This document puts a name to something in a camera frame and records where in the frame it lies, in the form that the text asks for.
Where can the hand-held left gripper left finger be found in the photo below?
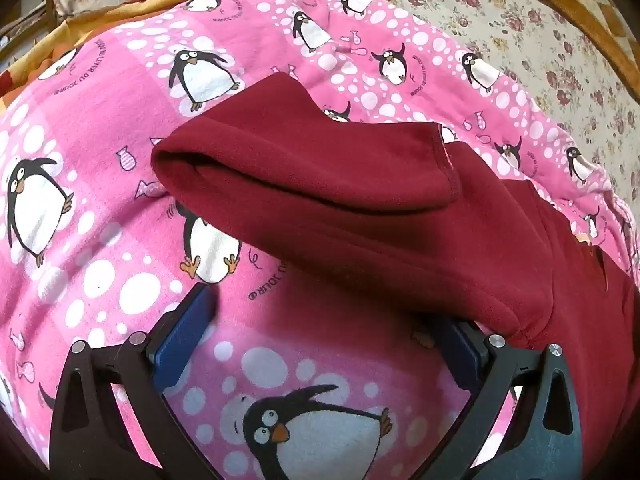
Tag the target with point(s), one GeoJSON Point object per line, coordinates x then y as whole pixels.
{"type": "Point", "coordinates": [182, 341]}

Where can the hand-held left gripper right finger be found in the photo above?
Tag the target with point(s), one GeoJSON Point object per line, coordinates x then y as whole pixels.
{"type": "Point", "coordinates": [467, 356]}

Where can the dark red fleece garment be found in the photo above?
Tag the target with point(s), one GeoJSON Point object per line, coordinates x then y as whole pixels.
{"type": "Point", "coordinates": [350, 185]}

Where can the pink penguin print blanket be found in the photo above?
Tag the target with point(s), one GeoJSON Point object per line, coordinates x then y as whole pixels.
{"type": "Point", "coordinates": [125, 210]}

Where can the red yellow printed cloth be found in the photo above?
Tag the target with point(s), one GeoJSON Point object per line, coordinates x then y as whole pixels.
{"type": "Point", "coordinates": [100, 20]}

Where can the orange checkered cushion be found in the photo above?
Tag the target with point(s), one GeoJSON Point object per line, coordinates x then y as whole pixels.
{"type": "Point", "coordinates": [600, 25]}

